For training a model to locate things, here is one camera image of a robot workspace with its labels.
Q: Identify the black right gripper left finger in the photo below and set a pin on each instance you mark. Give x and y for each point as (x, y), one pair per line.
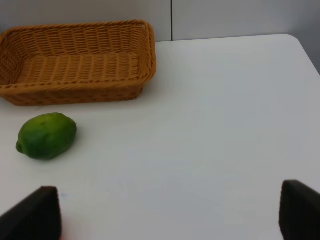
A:
(37, 217)

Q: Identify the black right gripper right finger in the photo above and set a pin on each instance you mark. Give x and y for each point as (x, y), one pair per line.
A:
(299, 211)

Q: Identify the green lime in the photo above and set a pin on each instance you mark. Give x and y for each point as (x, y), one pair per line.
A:
(46, 136)

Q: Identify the tan wicker basket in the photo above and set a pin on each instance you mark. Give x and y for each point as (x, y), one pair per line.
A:
(59, 64)

